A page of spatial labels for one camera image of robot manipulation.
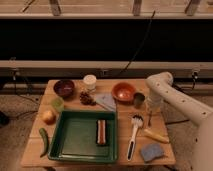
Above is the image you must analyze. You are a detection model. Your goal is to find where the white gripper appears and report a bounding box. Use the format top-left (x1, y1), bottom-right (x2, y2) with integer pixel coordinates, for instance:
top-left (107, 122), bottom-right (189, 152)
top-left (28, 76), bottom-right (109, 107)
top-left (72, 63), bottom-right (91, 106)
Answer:
top-left (146, 90), bottom-right (163, 115)

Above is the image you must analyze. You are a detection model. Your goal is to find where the metal fork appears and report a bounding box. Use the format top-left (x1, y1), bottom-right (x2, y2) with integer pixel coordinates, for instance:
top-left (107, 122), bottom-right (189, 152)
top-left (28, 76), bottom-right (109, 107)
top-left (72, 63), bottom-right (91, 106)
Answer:
top-left (148, 111), bottom-right (152, 127)

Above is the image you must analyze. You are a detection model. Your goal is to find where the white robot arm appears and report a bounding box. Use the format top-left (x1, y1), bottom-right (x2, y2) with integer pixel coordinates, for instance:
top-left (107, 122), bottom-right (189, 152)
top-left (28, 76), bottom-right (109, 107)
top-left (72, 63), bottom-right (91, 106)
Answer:
top-left (146, 72), bottom-right (213, 171)

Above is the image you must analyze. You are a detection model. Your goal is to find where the grey metal cup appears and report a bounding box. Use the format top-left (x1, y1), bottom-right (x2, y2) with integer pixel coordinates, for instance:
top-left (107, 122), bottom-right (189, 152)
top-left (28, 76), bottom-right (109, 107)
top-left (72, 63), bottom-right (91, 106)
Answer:
top-left (133, 93), bottom-right (145, 109)

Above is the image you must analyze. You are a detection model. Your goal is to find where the green plastic cup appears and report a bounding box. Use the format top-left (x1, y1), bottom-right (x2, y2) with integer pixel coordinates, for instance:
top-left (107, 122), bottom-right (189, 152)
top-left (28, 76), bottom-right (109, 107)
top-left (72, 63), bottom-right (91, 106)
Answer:
top-left (51, 97), bottom-right (64, 113)

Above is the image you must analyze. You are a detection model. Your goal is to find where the orange bowl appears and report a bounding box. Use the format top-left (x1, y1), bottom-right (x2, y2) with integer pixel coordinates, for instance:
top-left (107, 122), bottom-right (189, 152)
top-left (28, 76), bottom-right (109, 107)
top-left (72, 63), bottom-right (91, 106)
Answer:
top-left (111, 82), bottom-right (136, 102)

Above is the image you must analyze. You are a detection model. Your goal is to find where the wooden table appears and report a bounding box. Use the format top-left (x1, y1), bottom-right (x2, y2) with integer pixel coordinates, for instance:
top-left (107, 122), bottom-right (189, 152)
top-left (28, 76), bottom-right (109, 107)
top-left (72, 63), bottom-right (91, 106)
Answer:
top-left (21, 80), bottom-right (168, 168)

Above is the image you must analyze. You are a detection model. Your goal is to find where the light blue cloth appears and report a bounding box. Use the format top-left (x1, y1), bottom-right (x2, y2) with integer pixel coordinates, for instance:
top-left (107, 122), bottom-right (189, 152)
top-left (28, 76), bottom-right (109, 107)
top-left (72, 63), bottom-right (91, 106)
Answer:
top-left (94, 93), bottom-right (116, 111)

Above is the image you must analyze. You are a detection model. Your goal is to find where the blue sponge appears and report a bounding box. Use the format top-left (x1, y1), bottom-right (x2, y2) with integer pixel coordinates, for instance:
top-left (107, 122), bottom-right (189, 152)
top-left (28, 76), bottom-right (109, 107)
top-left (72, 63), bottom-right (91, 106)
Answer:
top-left (140, 143), bottom-right (164, 162)

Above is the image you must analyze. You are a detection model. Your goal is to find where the white jar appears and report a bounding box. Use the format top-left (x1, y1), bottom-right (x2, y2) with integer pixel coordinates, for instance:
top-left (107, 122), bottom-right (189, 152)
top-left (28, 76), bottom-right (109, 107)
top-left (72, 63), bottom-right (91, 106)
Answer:
top-left (83, 74), bottom-right (97, 91)

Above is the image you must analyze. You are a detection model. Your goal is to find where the pine cone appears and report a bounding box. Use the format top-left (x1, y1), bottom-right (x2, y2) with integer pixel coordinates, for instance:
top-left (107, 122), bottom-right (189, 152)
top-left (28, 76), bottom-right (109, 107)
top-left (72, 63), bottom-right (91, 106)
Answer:
top-left (80, 92), bottom-right (96, 105)

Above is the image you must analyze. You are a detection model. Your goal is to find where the green plastic tray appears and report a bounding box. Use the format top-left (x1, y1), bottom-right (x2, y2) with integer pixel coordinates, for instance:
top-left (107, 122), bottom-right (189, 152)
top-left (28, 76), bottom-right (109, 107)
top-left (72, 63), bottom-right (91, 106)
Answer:
top-left (48, 111), bottom-right (118, 163)

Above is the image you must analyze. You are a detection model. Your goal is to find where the dark purple bowl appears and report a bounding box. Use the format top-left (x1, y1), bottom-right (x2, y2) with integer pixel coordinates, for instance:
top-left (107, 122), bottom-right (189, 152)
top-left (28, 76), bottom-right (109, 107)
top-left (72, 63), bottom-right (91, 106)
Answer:
top-left (53, 80), bottom-right (75, 98)

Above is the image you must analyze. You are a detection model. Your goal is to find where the apple toy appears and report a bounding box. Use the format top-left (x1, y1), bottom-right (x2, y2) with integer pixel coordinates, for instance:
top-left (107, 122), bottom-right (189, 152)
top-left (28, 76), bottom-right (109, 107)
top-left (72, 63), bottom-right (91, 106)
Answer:
top-left (42, 110), bottom-right (56, 125)

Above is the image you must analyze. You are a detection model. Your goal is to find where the black cable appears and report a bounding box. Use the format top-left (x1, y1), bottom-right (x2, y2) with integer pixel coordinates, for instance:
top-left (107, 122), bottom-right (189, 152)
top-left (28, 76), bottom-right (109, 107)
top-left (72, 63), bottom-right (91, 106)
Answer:
top-left (119, 10), bottom-right (157, 75)

